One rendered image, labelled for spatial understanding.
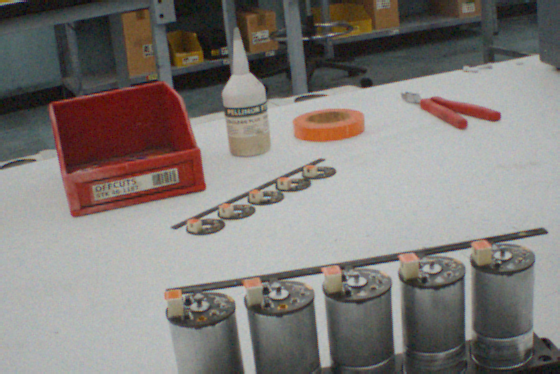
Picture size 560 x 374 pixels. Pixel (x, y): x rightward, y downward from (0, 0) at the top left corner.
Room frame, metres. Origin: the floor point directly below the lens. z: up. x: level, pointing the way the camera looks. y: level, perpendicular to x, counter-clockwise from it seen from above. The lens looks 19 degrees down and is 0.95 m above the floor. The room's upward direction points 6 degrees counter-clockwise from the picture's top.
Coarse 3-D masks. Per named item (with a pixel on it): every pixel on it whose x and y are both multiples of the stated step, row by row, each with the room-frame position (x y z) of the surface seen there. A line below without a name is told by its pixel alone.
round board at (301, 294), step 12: (264, 288) 0.28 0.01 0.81; (288, 288) 0.28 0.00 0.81; (300, 288) 0.28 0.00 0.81; (312, 288) 0.28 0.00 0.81; (264, 300) 0.27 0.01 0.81; (288, 300) 0.27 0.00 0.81; (300, 300) 0.27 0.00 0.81; (312, 300) 0.27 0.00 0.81; (264, 312) 0.26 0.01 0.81; (276, 312) 0.26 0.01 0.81; (288, 312) 0.26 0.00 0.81
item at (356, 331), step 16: (336, 304) 0.27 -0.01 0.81; (352, 304) 0.26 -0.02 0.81; (368, 304) 0.26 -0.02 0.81; (384, 304) 0.27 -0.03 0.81; (336, 320) 0.27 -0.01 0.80; (352, 320) 0.26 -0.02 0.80; (368, 320) 0.26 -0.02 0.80; (384, 320) 0.27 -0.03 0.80; (336, 336) 0.27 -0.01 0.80; (352, 336) 0.26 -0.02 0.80; (368, 336) 0.26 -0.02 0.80; (384, 336) 0.27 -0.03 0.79; (336, 352) 0.27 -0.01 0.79; (352, 352) 0.26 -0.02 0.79; (368, 352) 0.26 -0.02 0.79; (384, 352) 0.27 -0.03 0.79; (336, 368) 0.27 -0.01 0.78; (352, 368) 0.27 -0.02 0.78; (368, 368) 0.26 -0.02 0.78; (384, 368) 0.27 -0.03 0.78
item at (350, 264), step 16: (480, 240) 0.30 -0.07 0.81; (496, 240) 0.30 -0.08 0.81; (512, 240) 0.30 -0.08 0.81; (384, 256) 0.30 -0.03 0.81; (288, 272) 0.29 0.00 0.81; (304, 272) 0.29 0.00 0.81; (320, 272) 0.29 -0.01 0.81; (176, 288) 0.29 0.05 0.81; (192, 288) 0.29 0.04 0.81; (208, 288) 0.29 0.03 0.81; (224, 288) 0.29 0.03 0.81
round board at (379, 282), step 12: (348, 276) 0.28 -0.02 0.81; (360, 276) 0.28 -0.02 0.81; (372, 276) 0.28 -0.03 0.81; (384, 276) 0.28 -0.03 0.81; (324, 288) 0.28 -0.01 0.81; (348, 288) 0.27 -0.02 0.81; (360, 288) 0.27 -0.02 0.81; (372, 288) 0.27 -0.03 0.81; (384, 288) 0.27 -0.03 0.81; (336, 300) 0.27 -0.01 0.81; (348, 300) 0.26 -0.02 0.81; (360, 300) 0.26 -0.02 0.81
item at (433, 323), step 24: (408, 288) 0.27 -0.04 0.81; (456, 288) 0.27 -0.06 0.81; (408, 312) 0.27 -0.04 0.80; (432, 312) 0.27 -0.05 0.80; (456, 312) 0.27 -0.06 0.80; (408, 336) 0.27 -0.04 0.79; (432, 336) 0.27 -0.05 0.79; (456, 336) 0.27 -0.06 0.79; (408, 360) 0.27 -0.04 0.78; (432, 360) 0.27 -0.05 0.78; (456, 360) 0.27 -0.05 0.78
